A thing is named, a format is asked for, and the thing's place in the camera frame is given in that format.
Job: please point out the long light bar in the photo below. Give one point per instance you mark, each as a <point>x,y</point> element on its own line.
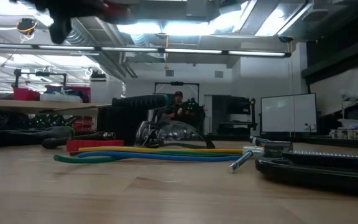
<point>73,47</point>

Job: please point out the red bit holder block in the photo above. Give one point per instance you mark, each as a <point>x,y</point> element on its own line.
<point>92,145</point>

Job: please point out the black standing desk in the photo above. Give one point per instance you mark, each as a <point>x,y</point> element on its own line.
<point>337,143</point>

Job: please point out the clear safety glasses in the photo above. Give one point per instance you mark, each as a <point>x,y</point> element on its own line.
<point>179,133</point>

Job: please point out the white tray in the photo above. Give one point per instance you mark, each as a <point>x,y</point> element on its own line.
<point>61,98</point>

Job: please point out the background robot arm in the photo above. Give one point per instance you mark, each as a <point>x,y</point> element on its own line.
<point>197,116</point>

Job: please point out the black cabinet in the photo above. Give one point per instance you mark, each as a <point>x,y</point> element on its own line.
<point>232,115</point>

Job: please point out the whiteboard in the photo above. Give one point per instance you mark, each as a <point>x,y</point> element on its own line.
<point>287,113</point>

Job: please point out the person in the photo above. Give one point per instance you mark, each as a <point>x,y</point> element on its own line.
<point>177,105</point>

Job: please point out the black work glove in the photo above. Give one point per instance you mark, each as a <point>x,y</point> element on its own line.
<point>26,135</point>

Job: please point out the red storage bin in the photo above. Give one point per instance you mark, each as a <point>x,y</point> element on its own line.
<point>26,94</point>

